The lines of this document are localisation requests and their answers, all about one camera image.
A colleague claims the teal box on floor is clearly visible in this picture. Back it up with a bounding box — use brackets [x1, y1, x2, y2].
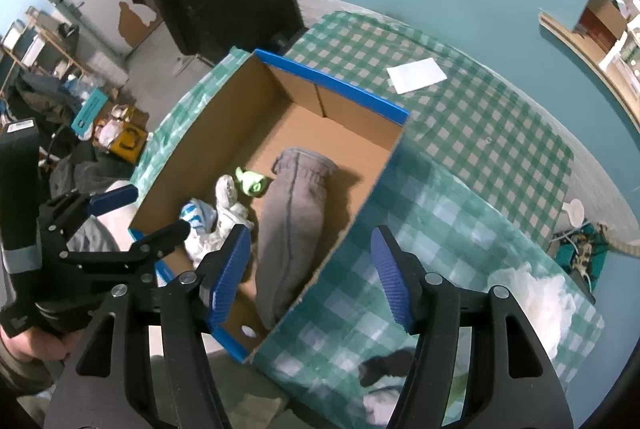
[70, 89, 108, 137]

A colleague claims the grey fleece garment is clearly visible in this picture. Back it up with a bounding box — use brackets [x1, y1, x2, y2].
[255, 147, 337, 329]

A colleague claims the blue cardboard box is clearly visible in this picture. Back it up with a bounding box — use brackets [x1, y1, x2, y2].
[130, 50, 408, 361]

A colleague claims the person left hand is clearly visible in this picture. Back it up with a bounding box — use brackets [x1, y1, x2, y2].
[1, 327, 84, 362]

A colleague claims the white mesh bath pouf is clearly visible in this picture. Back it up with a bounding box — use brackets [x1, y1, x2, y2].
[487, 262, 577, 360]

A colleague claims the grey sock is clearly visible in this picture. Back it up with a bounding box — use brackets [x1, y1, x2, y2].
[201, 174, 254, 253]

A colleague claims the white blue printed sock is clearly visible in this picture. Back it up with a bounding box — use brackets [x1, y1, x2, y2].
[179, 198, 217, 267]

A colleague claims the wooden shelf rack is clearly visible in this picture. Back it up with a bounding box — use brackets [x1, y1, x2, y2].
[1, 6, 96, 93]

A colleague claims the green checked tablecloth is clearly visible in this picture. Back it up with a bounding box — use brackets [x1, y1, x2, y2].
[130, 9, 606, 429]

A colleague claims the yellow bag on floor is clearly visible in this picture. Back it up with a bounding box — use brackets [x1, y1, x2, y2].
[107, 122, 148, 164]

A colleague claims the black sock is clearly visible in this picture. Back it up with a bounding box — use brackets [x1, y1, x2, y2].
[358, 348, 416, 387]

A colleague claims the white power strip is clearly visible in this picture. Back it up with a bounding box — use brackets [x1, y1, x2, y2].
[570, 233, 601, 275]

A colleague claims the white paper sheet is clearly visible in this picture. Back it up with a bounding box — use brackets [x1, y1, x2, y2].
[386, 58, 447, 94]

